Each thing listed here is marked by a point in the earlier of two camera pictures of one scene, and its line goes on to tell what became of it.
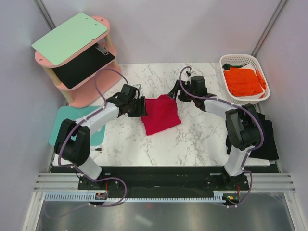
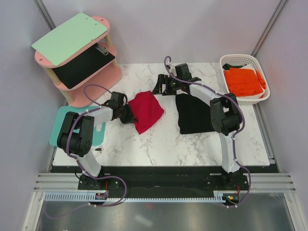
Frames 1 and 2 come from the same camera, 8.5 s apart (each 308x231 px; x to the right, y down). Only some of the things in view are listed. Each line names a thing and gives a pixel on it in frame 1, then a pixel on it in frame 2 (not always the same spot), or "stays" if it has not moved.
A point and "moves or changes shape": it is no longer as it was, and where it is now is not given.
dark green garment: [227, 66] stays
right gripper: [172, 93] to [163, 79]
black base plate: [166, 180] stays
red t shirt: [162, 114] moves or changes shape
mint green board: [62, 43] stays
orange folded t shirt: [243, 82] stays
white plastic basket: [245, 59] stays
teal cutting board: [74, 113] stays
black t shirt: [268, 150] to [194, 115]
